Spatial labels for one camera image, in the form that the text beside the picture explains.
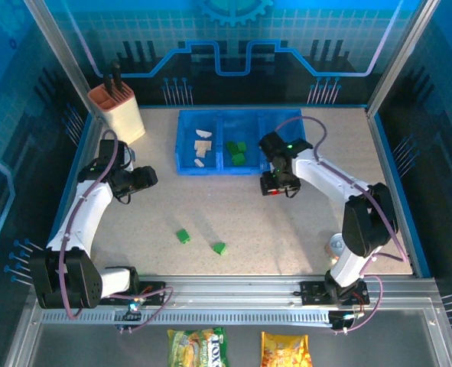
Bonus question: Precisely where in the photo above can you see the blue three compartment bin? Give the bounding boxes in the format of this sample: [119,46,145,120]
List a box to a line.
[174,109,307,176]

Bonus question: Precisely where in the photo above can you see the pink and cream knife block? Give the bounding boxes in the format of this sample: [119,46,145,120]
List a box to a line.
[86,83,147,145]

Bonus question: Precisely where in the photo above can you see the silver tin can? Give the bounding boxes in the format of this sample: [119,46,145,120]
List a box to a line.
[327,232,349,265]

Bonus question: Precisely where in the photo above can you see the yellow chips bag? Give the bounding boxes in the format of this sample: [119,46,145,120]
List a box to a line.
[259,330,313,367]

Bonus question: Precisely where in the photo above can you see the green snack bag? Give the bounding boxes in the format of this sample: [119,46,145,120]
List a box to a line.
[167,326,229,367]

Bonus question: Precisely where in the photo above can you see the purple cable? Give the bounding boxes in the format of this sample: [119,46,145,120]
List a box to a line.
[274,115,409,336]
[58,128,175,334]

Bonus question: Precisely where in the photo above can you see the black handled knife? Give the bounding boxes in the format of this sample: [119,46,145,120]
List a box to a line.
[102,73,115,101]
[109,59,125,103]

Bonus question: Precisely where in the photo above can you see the aluminium frame post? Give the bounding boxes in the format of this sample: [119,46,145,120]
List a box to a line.
[366,0,439,118]
[21,0,108,125]

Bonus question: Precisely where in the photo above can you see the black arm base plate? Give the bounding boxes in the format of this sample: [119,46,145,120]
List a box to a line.
[300,281,370,306]
[96,281,167,306]

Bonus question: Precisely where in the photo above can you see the aluminium front rail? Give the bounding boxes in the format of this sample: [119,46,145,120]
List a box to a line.
[24,274,441,310]

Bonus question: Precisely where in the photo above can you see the slotted cable duct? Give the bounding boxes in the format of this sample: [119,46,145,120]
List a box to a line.
[41,308,336,326]

